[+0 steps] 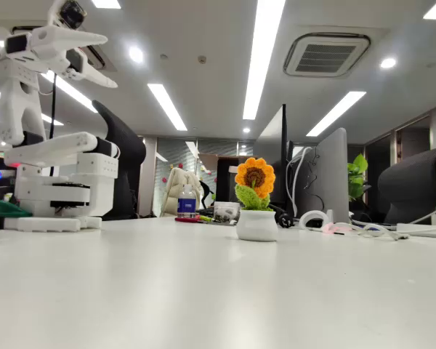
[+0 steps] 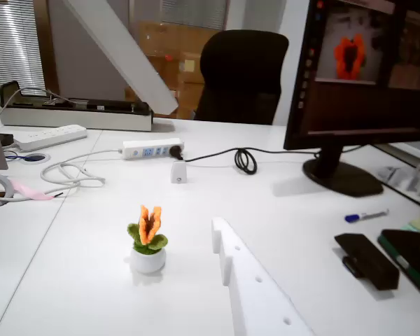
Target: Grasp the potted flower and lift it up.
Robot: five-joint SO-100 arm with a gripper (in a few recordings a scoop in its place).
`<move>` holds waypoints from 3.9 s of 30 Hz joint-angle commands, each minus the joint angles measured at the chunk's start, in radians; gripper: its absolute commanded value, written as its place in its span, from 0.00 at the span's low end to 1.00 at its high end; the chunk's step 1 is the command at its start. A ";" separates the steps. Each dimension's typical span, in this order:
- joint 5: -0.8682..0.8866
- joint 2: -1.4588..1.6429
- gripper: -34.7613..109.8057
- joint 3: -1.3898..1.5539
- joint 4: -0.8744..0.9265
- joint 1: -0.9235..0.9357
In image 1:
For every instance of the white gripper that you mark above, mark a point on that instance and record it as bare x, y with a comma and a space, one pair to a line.
48, 44

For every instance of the crochet sunflower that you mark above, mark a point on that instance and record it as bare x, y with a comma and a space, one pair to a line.
256, 225

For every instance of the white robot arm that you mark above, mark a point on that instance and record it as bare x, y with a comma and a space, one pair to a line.
94, 167

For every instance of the black mesh office chair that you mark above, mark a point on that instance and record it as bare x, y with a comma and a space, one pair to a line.
127, 152
410, 185

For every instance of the ceiling smoke detector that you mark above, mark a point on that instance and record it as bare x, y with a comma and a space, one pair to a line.
202, 59

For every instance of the beige jacket on chair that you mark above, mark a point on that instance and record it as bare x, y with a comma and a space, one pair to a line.
174, 189

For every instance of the green plastic object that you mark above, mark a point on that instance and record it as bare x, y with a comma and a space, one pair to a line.
3, 209

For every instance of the clear water bottle blue label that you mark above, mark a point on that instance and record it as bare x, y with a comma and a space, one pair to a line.
186, 203

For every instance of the red pen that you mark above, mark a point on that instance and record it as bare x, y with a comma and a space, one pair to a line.
187, 219

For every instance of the green highlighter pen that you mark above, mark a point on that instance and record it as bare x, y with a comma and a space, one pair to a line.
207, 219

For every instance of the clear plastic container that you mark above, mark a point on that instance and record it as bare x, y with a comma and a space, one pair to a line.
223, 212

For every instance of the black-edged monitor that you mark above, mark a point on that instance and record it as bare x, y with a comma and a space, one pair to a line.
284, 145

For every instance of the grey monitor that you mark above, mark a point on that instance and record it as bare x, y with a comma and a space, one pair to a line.
332, 174

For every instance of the green leafy plant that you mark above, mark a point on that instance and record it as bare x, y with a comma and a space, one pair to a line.
356, 178

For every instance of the pink ribbon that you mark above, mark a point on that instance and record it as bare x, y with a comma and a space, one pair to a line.
336, 228

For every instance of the white power strip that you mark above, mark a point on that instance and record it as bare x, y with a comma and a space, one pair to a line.
421, 229

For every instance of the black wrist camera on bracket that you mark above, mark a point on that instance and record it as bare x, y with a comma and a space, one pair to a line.
70, 12

